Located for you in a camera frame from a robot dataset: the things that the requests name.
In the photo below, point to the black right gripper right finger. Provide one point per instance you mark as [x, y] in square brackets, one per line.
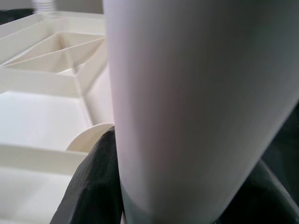
[268, 205]

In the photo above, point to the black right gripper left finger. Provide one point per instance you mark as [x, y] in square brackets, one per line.
[93, 198]

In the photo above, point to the black tablecloth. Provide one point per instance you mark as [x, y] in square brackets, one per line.
[287, 144]

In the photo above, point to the white plastic table leg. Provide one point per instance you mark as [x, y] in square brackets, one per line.
[187, 93]
[44, 5]

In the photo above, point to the white plastic table top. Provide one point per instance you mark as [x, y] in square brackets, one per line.
[35, 116]

